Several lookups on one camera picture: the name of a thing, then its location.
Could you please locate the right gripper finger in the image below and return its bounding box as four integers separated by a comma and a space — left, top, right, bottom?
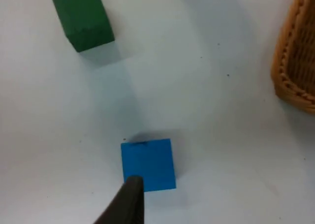
93, 175, 145, 224

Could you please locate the green cube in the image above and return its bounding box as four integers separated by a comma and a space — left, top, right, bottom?
51, 0, 116, 53

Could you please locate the pale brown wicker basket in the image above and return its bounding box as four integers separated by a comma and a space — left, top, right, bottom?
270, 0, 315, 115

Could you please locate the blue cube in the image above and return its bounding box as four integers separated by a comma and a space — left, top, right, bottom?
120, 138, 178, 192

